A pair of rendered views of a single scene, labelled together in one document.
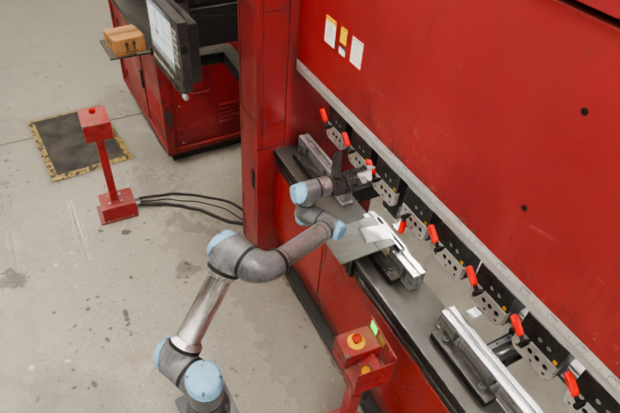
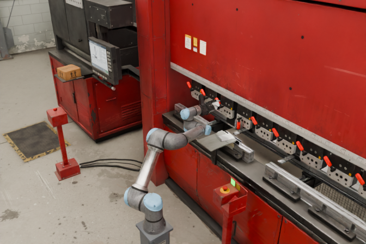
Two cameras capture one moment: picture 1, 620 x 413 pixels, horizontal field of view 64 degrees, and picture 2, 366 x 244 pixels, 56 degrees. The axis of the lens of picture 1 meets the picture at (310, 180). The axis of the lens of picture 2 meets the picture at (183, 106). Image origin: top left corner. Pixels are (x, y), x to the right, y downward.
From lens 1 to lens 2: 0.93 m
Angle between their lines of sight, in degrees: 14
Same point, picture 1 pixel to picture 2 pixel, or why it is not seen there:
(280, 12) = (160, 38)
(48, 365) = not seen: outside the picture
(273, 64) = (159, 65)
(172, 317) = (111, 221)
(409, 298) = (248, 165)
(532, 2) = (274, 1)
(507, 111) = (274, 48)
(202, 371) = (152, 197)
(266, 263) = (177, 137)
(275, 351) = (176, 231)
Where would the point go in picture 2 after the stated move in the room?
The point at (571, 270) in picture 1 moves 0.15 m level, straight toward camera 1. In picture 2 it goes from (315, 107) to (306, 117)
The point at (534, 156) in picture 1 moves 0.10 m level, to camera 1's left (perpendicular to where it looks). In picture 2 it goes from (289, 63) to (273, 63)
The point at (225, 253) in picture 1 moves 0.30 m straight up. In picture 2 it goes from (156, 136) to (154, 94)
